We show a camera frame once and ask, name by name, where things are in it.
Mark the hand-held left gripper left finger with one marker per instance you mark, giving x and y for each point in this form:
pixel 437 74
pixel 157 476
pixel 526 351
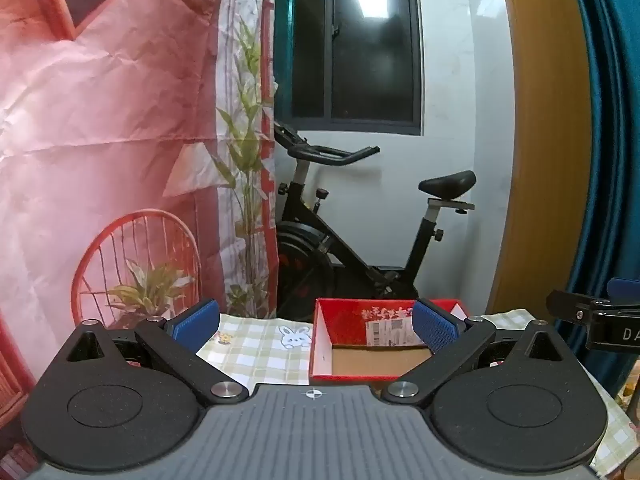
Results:
pixel 197 321

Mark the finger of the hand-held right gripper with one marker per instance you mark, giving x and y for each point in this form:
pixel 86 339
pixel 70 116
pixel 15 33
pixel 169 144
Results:
pixel 570 305
pixel 625 288

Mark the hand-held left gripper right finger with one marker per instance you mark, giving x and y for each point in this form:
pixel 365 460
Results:
pixel 436 327

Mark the red cardboard box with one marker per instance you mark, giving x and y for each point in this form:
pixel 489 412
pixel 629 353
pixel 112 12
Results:
pixel 325 330

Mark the green checked tablecloth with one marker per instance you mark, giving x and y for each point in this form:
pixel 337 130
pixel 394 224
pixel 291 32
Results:
pixel 260 355

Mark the black exercise bike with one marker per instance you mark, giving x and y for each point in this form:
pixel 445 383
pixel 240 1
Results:
pixel 300 245

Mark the blue curtain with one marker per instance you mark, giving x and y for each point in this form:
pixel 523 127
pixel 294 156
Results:
pixel 615 135

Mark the wooden door panel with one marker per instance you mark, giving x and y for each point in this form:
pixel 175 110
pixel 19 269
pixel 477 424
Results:
pixel 545 135

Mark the red printed backdrop cloth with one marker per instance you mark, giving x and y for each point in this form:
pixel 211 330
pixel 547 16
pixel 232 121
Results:
pixel 100 135

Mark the dark window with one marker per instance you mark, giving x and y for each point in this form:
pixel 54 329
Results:
pixel 370 60

